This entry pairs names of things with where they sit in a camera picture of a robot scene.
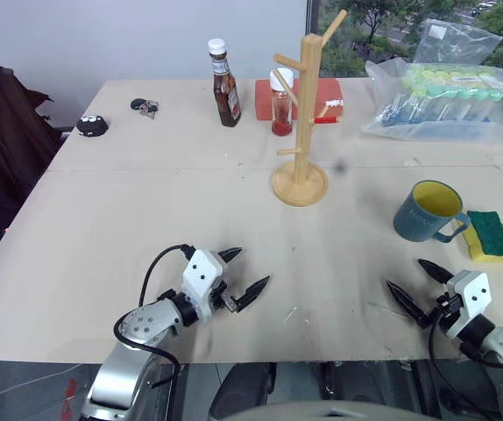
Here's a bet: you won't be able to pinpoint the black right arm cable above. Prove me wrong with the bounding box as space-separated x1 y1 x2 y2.
428 318 503 421

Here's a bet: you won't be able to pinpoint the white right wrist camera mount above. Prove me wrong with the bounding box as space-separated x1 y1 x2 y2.
445 269 493 339

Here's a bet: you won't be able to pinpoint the wooden mug tree stand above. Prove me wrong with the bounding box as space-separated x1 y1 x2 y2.
271 9 349 207

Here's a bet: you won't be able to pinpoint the blue mug yellow inside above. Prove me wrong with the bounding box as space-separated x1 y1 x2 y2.
393 180 471 245

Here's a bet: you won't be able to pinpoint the brown sauce bottle white cap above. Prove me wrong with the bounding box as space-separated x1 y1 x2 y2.
208 38 243 128

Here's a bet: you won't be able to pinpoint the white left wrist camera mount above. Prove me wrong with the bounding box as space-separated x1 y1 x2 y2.
181 248 224 324

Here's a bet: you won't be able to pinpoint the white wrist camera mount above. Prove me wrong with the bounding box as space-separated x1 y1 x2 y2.
181 248 224 324
445 269 493 339

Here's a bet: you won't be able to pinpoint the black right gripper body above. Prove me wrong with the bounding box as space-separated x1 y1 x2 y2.
428 282 461 330

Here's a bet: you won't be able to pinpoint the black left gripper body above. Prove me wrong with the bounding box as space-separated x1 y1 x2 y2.
209 261 240 314

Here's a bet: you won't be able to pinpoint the empty clear plastic bag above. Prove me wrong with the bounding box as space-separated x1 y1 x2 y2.
412 18 503 68

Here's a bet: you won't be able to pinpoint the red box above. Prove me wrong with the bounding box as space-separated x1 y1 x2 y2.
254 78 345 123

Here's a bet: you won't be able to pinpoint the dark jacket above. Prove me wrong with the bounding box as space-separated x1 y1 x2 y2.
0 65 67 217

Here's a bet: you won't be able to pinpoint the black round object white dots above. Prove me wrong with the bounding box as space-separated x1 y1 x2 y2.
75 114 109 139

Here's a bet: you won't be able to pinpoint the dark rounded shape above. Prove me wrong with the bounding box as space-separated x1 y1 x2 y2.
209 361 278 420

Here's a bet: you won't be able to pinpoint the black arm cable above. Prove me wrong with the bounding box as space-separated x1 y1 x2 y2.
428 318 503 421
114 243 198 396

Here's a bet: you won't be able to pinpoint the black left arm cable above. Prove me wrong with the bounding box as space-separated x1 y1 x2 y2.
114 243 198 396

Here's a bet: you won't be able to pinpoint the red spice jar white cap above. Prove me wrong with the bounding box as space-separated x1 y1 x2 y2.
269 68 295 138

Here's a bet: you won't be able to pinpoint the clear bag of capped tubes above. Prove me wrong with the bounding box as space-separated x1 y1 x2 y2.
360 57 503 143

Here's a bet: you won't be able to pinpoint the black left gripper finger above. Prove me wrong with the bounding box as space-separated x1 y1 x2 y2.
217 246 244 266
229 275 272 314

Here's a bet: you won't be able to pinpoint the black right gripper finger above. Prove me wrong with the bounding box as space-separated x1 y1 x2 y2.
385 280 432 331
417 258 455 286

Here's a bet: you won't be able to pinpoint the yellow and green sponge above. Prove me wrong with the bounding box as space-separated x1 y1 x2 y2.
461 210 503 265

